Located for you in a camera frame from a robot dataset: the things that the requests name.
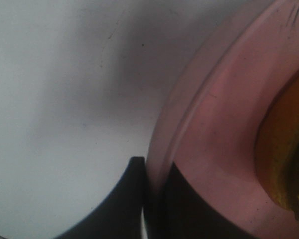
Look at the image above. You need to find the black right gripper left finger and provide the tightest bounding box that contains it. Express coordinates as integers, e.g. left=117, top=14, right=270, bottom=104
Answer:
left=57, top=157, right=146, bottom=239

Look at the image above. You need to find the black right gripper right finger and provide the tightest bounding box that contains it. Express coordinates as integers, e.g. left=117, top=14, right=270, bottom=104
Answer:
left=143, top=165, right=252, bottom=239

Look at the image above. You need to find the pink round plate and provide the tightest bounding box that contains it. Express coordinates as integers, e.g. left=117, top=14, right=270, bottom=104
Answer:
left=146, top=0, right=299, bottom=239

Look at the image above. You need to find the toy burger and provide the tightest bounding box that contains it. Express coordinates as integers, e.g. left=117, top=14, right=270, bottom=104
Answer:
left=254, top=71, right=299, bottom=221

